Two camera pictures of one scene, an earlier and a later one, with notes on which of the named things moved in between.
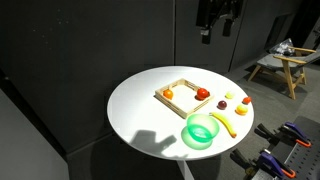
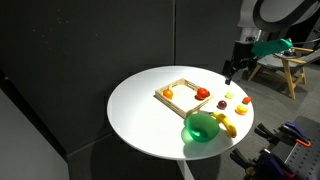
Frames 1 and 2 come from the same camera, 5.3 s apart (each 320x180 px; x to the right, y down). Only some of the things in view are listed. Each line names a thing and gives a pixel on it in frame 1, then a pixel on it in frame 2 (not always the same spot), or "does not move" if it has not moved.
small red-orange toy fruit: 246,100 does not move
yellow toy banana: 223,119 does not move
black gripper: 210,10 -> 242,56
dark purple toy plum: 222,104 does not move
